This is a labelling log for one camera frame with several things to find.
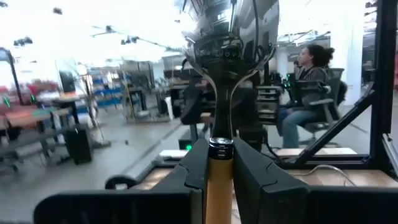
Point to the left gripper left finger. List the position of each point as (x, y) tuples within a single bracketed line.
[(186, 186)]

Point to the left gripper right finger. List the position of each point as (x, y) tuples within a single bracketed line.
[(264, 193)]

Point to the black box green light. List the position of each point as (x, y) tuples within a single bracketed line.
[(183, 143)]

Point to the black computer tower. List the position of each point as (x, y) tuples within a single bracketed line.
[(77, 146)]

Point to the shelf with blue bins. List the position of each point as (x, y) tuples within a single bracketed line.
[(105, 93)]

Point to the person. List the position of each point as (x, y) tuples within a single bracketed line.
[(311, 77)]

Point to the grey office chair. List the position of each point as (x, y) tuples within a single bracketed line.
[(334, 90)]

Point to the black monitor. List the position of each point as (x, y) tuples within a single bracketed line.
[(66, 81)]

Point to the wooden top desk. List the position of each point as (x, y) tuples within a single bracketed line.
[(28, 116)]

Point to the black diagonal frame brace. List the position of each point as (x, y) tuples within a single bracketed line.
[(335, 127)]

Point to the black frame post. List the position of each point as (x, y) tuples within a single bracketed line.
[(384, 77)]

